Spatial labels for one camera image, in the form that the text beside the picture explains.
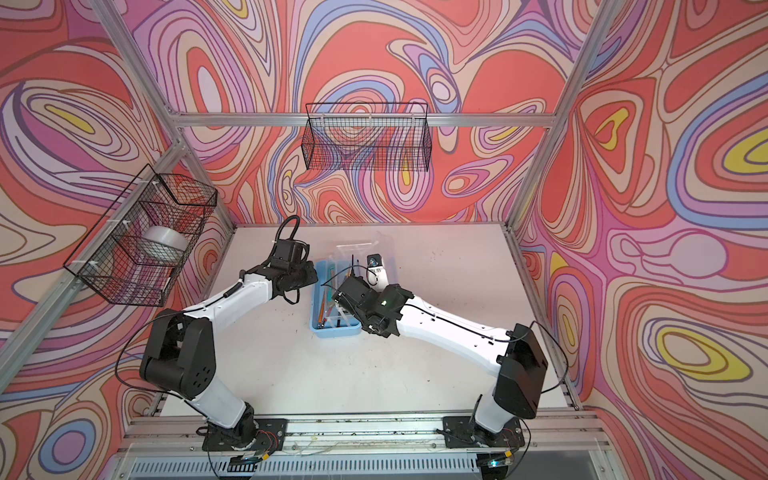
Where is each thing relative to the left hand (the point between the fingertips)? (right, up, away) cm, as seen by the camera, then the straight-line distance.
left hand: (317, 270), depth 93 cm
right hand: (+23, -6, -15) cm, 28 cm away
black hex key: (+7, -17, -1) cm, 18 cm away
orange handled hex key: (+1, -12, +3) cm, 12 cm away
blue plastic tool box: (+3, -16, 0) cm, 16 cm away
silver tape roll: (-33, +9, -19) cm, 39 cm away
